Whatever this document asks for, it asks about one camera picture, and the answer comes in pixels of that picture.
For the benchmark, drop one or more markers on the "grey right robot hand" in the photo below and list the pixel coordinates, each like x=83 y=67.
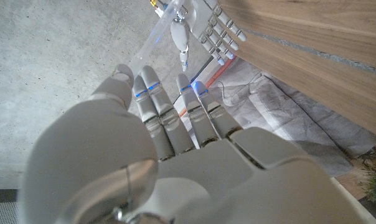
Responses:
x=203 y=18

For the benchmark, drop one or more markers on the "printed fabric backdrop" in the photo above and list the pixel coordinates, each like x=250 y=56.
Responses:
x=284 y=124

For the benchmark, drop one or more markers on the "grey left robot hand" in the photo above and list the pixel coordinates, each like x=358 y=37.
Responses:
x=206 y=180

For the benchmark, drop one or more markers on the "wooden panel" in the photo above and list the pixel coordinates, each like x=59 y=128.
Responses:
x=331 y=57

